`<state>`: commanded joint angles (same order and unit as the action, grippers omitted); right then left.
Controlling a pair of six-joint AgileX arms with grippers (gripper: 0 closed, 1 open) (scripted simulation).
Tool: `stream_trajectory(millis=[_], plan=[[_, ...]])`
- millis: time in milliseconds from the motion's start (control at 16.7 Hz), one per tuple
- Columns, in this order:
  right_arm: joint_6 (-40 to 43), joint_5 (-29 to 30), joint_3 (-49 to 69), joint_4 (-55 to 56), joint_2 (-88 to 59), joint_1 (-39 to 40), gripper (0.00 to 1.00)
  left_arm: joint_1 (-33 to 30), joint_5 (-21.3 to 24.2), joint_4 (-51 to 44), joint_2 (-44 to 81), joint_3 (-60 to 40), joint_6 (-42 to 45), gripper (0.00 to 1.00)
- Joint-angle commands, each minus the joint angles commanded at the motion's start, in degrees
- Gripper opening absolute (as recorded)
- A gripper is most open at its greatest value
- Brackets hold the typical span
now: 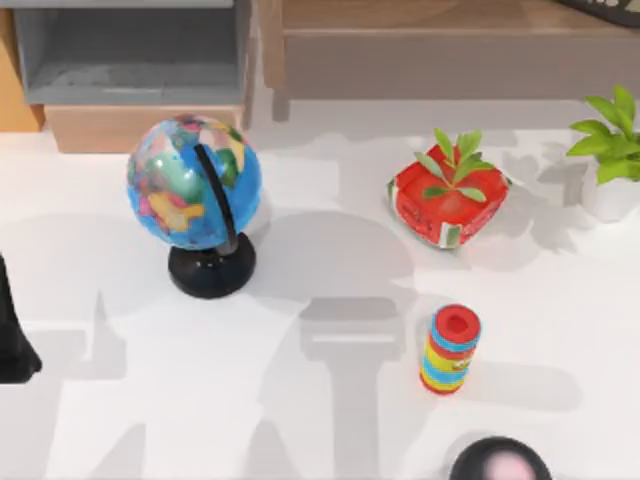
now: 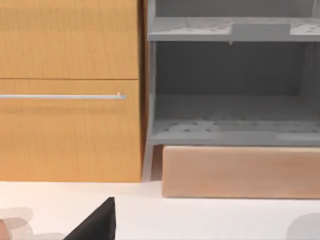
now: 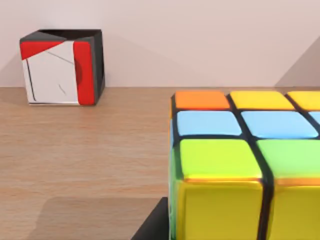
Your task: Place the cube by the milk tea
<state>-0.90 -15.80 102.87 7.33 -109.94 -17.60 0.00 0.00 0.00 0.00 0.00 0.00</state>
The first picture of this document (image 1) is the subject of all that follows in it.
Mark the blue globe on black stand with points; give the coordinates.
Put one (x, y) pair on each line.
(195, 195)

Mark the red pot with green plant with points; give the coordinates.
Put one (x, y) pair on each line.
(450, 205)

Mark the stack of coloured rings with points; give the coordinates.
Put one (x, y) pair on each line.
(450, 352)

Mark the pale wooden drawer front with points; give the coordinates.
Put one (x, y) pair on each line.
(140, 127)

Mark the wooden shelf unit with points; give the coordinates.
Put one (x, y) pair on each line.
(450, 55)

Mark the black round object pink centre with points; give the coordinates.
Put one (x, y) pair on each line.
(500, 462)

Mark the white pot with green plant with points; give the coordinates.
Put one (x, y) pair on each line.
(612, 165)

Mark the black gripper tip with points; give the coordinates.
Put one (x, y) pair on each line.
(11, 340)

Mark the wooden cupboard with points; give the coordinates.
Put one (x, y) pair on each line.
(15, 80)

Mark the black framed object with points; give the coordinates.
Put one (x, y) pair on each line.
(607, 9)

